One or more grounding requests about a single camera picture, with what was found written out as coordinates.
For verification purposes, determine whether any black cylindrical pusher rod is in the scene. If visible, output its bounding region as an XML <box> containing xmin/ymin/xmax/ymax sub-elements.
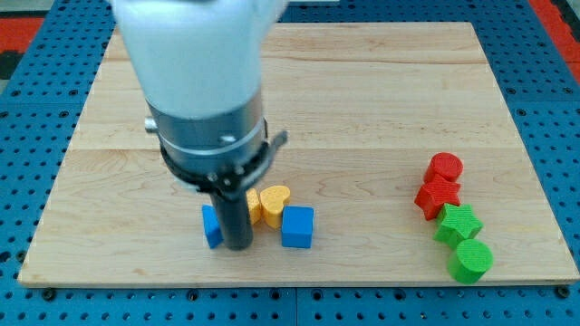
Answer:
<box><xmin>210</xmin><ymin>191</ymin><xmax>253</xmax><ymax>251</ymax></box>

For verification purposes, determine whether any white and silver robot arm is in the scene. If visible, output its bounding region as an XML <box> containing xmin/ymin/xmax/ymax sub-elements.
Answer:
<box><xmin>111</xmin><ymin>0</ymin><xmax>287</xmax><ymax>250</ymax></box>

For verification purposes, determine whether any yellow heart block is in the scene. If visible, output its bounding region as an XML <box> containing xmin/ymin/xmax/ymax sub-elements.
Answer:
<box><xmin>259</xmin><ymin>186</ymin><xmax>291</xmax><ymax>229</ymax></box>

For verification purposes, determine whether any yellow block behind rod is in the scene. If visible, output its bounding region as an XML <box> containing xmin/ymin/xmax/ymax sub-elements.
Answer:
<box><xmin>246</xmin><ymin>188</ymin><xmax>262</xmax><ymax>225</ymax></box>

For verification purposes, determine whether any blue block left of rod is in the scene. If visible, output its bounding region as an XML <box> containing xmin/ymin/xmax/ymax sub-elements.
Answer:
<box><xmin>201</xmin><ymin>205</ymin><xmax>223</xmax><ymax>249</ymax></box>

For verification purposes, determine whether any blue cube block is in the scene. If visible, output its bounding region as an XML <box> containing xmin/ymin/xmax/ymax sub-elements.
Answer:
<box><xmin>281</xmin><ymin>206</ymin><xmax>314</xmax><ymax>248</ymax></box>

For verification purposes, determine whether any wooden board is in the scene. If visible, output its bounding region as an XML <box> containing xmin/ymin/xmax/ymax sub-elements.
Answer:
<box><xmin>18</xmin><ymin>23</ymin><xmax>579</xmax><ymax>288</ymax></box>

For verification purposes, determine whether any red star block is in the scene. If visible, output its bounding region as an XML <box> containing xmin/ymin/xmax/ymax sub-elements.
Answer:
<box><xmin>414</xmin><ymin>175</ymin><xmax>460</xmax><ymax>221</ymax></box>

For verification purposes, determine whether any red cylinder block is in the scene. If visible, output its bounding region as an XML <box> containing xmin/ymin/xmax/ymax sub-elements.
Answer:
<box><xmin>423</xmin><ymin>152</ymin><xmax>464</xmax><ymax>182</ymax></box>

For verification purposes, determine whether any green star block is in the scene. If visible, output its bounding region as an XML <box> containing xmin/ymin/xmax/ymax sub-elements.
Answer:
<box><xmin>433</xmin><ymin>204</ymin><xmax>484</xmax><ymax>249</ymax></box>

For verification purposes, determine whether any green cylinder block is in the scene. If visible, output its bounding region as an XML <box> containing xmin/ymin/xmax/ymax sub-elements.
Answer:
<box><xmin>447</xmin><ymin>239</ymin><xmax>494</xmax><ymax>284</ymax></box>

